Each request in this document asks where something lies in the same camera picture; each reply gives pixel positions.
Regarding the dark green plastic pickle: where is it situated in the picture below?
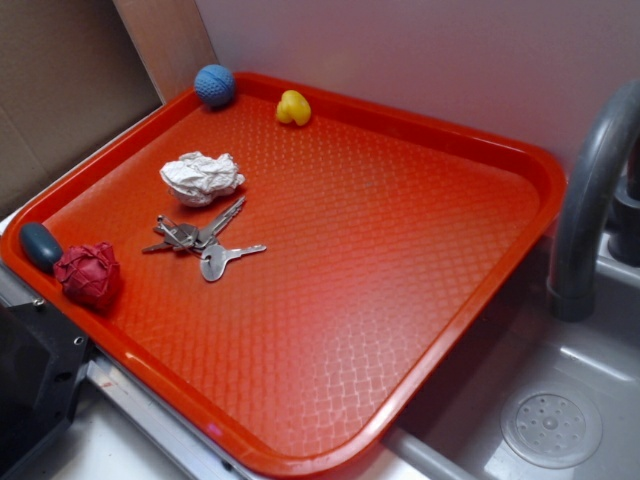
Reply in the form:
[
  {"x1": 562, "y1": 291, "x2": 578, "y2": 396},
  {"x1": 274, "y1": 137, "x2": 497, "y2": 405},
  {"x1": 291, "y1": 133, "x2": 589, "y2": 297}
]
[{"x1": 19, "y1": 222, "x2": 63, "y2": 274}]

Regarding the red plastic tray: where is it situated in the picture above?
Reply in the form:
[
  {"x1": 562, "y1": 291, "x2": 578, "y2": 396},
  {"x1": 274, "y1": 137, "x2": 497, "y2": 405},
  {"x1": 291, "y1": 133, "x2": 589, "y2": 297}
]
[{"x1": 1, "y1": 73, "x2": 566, "y2": 478}]

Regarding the silver key bunch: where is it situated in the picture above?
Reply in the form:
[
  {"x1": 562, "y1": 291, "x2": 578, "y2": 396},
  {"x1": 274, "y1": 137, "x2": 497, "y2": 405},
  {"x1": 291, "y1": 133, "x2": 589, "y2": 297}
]
[{"x1": 142, "y1": 197, "x2": 267, "y2": 282}]

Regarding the yellow rubber duck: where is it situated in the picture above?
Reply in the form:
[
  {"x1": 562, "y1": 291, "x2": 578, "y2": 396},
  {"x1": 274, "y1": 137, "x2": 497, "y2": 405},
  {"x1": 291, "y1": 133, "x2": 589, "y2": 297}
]
[{"x1": 276, "y1": 90, "x2": 312, "y2": 126}]

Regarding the crumpled white paper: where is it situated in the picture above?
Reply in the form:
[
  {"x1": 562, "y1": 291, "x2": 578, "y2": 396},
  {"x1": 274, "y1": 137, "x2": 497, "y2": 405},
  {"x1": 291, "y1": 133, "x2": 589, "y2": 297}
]
[{"x1": 159, "y1": 151, "x2": 246, "y2": 208}]

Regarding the blue dimpled ball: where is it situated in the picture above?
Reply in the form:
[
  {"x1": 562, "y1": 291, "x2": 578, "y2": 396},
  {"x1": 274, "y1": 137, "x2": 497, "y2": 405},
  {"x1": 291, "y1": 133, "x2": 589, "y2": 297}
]
[{"x1": 194, "y1": 64, "x2": 236, "y2": 107}]

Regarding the crumpled red netted ball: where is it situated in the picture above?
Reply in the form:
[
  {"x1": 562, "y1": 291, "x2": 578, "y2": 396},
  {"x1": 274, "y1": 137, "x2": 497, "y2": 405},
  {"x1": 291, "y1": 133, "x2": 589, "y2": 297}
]
[{"x1": 53, "y1": 242, "x2": 122, "y2": 310}]

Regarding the grey toy sink basin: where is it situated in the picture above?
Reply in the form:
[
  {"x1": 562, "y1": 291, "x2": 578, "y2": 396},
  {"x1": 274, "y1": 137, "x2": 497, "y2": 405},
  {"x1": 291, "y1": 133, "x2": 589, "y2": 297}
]
[{"x1": 384, "y1": 227, "x2": 640, "y2": 480}]

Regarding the brown cardboard panel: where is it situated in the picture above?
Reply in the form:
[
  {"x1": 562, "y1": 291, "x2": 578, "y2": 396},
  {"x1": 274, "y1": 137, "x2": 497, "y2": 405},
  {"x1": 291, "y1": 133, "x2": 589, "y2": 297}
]
[{"x1": 1, "y1": 1, "x2": 217, "y2": 217}]

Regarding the grey toy faucet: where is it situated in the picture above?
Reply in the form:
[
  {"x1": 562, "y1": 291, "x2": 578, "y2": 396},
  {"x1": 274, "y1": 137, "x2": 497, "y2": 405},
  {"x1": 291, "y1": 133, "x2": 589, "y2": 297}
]
[{"x1": 547, "y1": 80, "x2": 639, "y2": 322}]

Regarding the aluminium frame rail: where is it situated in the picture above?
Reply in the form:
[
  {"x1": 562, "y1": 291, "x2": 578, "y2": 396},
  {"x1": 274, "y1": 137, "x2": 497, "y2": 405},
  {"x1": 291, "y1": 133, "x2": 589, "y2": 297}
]
[{"x1": 1, "y1": 267, "x2": 250, "y2": 479}]

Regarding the black metal bracket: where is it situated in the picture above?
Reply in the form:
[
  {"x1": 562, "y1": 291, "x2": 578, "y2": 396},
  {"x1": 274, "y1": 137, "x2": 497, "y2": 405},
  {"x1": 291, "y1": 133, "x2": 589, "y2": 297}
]
[{"x1": 1, "y1": 298, "x2": 93, "y2": 479}]

